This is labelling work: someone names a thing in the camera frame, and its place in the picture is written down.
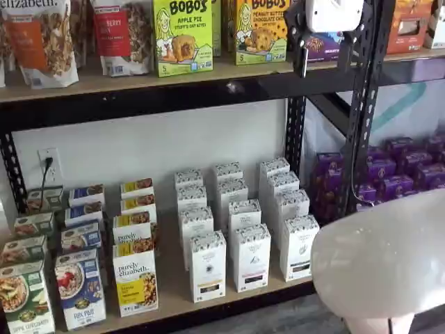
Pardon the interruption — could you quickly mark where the white xArm gripper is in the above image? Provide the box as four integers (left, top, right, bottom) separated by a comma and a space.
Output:
284, 0, 370, 78

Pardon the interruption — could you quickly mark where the purple snack bar box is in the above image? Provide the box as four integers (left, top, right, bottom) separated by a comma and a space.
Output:
301, 30, 345, 62

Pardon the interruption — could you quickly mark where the yellow Bobo's peanut butter box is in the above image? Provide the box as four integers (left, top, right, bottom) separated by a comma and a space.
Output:
234, 0, 292, 66

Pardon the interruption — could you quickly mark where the orange snack box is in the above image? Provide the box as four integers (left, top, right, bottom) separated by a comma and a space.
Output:
385, 0, 436, 55

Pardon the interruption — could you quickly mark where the black metal shelf rack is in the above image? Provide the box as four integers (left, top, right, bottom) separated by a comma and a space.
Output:
377, 57, 445, 87
0, 61, 383, 334

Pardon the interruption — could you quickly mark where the wooden shelf board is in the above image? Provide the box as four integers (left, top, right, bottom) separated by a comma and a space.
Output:
0, 55, 359, 104
51, 203, 316, 334
382, 47, 445, 63

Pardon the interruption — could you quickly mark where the green Bobo's apple pie box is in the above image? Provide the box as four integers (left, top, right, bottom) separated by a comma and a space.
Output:
152, 0, 214, 79
210, 0, 223, 58

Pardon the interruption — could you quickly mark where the white snack box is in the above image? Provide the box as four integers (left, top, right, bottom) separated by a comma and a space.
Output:
423, 0, 445, 50

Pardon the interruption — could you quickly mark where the purple carton box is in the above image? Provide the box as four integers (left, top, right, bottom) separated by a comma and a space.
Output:
314, 152, 346, 191
310, 186, 350, 224
357, 183, 379, 203
367, 145, 387, 163
383, 136, 415, 158
366, 157, 398, 186
378, 175, 415, 200
414, 162, 445, 191
395, 150, 434, 175

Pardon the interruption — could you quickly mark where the white floral box green strip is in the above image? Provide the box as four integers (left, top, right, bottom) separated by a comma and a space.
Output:
279, 214, 321, 283
259, 157, 291, 207
267, 170, 301, 210
273, 189, 311, 252

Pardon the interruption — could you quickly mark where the white floral box pink strip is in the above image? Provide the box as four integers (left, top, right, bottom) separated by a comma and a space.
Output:
233, 223, 273, 294
227, 198, 263, 233
212, 161, 244, 184
217, 178, 249, 228

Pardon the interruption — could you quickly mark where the white floral box yellow strip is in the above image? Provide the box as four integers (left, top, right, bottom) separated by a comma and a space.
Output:
176, 184, 209, 214
188, 230, 228, 304
178, 205, 215, 271
174, 168, 204, 191

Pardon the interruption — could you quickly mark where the purely elizabeth yellow label box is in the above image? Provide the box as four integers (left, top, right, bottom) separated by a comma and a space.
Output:
120, 177, 155, 200
120, 193, 159, 223
112, 239, 159, 318
112, 212, 158, 246

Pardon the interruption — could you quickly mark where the blue flax plus cereal box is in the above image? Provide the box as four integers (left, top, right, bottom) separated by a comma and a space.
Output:
60, 219, 102, 255
64, 200, 104, 224
54, 248, 107, 332
67, 184, 106, 207

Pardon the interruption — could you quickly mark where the green apple cinnamon cereal box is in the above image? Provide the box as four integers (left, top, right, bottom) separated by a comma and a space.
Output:
13, 211, 56, 240
0, 234, 49, 268
26, 187, 65, 216
0, 258, 57, 334

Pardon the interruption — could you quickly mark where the white sheet with teal stripe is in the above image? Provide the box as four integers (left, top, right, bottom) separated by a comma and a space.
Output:
305, 78, 445, 157

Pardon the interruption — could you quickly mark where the granola bag red label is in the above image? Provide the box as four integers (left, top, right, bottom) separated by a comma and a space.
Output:
90, 0, 155, 78

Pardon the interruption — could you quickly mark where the granola bag orange label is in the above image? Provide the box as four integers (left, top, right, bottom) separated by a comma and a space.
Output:
0, 0, 81, 90

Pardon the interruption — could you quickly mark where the thin grey cable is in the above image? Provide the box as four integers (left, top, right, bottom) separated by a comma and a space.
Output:
347, 152, 359, 202

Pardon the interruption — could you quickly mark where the white wall outlet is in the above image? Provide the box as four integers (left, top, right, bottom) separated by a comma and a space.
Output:
37, 147, 60, 184

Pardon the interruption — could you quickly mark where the black plug with cable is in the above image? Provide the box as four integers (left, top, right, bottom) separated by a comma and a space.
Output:
40, 157, 54, 191

